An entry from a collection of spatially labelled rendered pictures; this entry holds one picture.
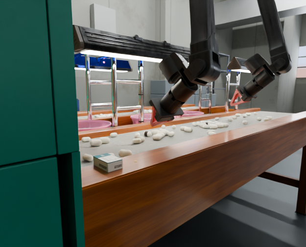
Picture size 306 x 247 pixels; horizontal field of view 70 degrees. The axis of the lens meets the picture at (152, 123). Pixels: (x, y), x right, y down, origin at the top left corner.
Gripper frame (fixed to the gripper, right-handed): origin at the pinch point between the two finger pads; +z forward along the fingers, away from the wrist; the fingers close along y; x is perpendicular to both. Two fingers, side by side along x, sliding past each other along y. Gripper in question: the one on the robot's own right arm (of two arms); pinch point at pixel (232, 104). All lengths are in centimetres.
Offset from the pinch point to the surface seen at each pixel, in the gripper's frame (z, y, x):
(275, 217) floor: 54, -72, 67
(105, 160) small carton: -4, 72, 12
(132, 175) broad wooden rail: -6, 69, 17
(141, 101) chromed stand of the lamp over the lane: 24.0, 26.2, -21.6
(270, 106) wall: 161, -552, -77
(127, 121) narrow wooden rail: 53, 16, -28
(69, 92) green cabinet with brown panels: -19, 82, 7
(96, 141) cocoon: 18, 60, -2
